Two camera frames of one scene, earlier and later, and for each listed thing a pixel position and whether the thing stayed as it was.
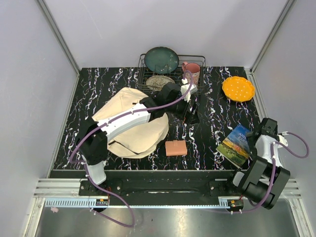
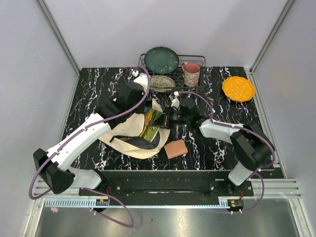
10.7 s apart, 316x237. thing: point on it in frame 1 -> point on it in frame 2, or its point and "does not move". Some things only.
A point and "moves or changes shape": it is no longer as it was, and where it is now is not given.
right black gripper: x=249 y=135 -> x=166 y=118
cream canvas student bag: x=139 y=140 moves or changes shape
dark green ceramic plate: x=161 y=59 does not move
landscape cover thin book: x=236 y=146 moves or changes shape
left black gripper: x=193 y=117 -> x=142 y=95
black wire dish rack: x=191 y=68 does not move
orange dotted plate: x=238 y=89 does not move
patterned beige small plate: x=157 y=82 does not move
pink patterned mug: x=195 y=68 does not move
